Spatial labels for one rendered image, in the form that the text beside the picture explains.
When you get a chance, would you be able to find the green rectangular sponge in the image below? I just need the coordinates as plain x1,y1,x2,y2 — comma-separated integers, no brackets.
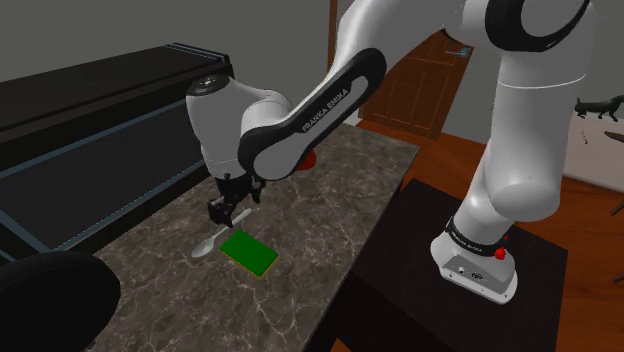
218,229,281,281

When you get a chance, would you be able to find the silver spoon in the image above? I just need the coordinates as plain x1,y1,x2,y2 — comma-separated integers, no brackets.
190,207,254,259

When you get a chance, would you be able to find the red round object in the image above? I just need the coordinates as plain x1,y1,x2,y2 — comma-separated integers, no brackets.
296,148,319,172

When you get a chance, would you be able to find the black shelf unit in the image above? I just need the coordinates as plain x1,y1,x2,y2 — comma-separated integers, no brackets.
0,42,235,265

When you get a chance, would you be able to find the black robot stand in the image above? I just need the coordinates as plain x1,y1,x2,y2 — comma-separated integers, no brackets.
335,177,570,352

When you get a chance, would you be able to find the brown wooden door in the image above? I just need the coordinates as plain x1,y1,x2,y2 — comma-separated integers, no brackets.
357,29,475,143

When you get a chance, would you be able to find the black rounded chair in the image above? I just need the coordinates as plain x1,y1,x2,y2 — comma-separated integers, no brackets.
0,250,123,352

